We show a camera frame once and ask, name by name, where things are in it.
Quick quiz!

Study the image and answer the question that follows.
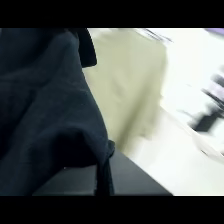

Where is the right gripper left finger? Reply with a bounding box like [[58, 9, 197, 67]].
[[32, 162, 98, 197]]

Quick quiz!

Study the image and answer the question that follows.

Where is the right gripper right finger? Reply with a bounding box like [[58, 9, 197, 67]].
[[108, 147, 173, 197]]

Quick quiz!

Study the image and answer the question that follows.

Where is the dark grey garment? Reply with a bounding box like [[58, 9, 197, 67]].
[[0, 28, 116, 197]]

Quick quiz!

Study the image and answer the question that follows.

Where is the pale yellow garment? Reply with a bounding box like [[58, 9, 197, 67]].
[[81, 28, 168, 155]]

